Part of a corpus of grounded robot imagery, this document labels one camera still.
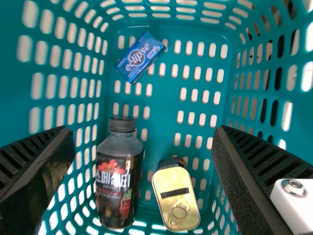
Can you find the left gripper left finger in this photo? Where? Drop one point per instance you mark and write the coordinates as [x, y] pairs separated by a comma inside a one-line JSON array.
[[22, 171]]

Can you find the teal shopping basket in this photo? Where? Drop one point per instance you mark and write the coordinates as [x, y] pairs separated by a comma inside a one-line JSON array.
[[166, 102]]

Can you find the blue mint pack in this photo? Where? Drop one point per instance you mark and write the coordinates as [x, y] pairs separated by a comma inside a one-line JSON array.
[[137, 58]]

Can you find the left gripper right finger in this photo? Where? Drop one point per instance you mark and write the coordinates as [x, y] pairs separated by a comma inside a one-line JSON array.
[[247, 171]]

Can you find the gold rectangular tin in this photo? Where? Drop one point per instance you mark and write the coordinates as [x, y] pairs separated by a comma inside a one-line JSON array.
[[173, 178]]

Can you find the dark coffee bottle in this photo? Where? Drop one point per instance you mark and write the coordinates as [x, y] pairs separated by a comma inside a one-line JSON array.
[[117, 156]]

